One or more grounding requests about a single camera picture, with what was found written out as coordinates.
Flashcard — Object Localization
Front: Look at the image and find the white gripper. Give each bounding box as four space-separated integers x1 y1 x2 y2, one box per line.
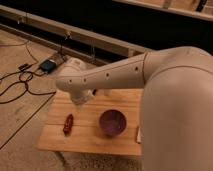
70 90 94 105

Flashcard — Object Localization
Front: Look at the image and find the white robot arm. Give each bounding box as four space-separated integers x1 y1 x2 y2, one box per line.
56 46 213 171

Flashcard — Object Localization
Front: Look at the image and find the white sponge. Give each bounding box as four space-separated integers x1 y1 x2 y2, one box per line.
136 126 141 144

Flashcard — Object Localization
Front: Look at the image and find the purple bowl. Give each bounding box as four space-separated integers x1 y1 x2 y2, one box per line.
99 109 127 137

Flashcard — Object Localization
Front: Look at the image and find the wooden table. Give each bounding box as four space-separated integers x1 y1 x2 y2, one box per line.
38 89 141 156

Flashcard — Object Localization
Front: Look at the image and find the blue power adapter box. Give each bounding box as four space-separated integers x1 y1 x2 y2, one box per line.
39 59 56 73

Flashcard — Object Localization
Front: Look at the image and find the small black connector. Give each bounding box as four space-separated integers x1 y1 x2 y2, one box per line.
18 63 32 71

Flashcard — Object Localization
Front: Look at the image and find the black floor cable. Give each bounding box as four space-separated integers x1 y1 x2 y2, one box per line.
0 39 58 105

